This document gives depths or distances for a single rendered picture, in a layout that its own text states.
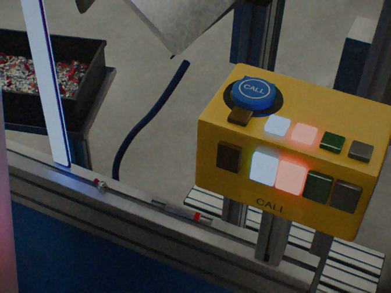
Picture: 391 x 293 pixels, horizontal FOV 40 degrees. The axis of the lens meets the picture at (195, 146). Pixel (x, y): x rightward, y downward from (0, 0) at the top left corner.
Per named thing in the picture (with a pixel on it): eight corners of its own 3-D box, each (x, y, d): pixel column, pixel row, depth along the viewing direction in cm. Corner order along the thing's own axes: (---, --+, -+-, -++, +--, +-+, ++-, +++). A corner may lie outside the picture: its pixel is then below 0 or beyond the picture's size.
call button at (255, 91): (280, 96, 51) (282, 81, 50) (265, 121, 48) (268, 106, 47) (240, 84, 52) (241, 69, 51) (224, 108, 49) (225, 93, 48)
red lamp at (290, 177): (300, 191, 48) (306, 167, 46) (298, 196, 47) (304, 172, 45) (276, 183, 48) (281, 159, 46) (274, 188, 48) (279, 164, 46)
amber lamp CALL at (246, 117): (252, 115, 48) (253, 110, 48) (245, 128, 47) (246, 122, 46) (234, 110, 48) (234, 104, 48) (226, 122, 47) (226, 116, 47)
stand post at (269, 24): (239, 267, 163) (283, -15, 101) (228, 291, 157) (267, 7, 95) (225, 262, 165) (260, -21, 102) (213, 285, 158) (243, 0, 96)
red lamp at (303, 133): (316, 133, 47) (317, 128, 46) (310, 146, 45) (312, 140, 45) (297, 127, 47) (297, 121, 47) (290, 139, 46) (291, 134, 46)
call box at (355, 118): (371, 183, 57) (401, 104, 50) (349, 255, 50) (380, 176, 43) (229, 136, 61) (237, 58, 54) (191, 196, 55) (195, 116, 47)
